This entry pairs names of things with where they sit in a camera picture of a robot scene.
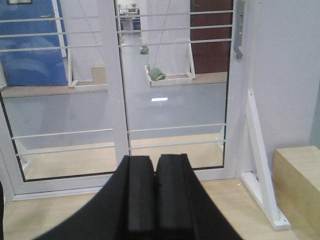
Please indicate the dark brown wooden door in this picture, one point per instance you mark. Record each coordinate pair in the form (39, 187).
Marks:
(211, 29)

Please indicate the white fixed glass panel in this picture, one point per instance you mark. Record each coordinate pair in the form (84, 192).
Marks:
(58, 140)

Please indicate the grey metal door handle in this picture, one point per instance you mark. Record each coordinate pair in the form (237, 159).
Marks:
(238, 28)

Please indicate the white wooden tray frame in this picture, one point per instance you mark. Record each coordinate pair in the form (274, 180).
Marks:
(187, 78)

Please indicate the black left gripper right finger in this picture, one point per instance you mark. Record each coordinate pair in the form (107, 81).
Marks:
(184, 209)

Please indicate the blue door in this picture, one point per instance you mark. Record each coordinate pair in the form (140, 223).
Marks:
(32, 45)

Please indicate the light wooden box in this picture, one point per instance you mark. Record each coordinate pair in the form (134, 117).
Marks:
(296, 178)

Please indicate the white sliding transparent door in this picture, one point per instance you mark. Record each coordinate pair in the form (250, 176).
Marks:
(196, 119)

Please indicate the white triangular support bracket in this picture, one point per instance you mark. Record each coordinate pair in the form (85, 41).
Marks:
(260, 185)

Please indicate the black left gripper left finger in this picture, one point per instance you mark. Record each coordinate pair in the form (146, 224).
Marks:
(122, 210)

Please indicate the green bag in tray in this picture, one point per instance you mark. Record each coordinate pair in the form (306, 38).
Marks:
(156, 74)

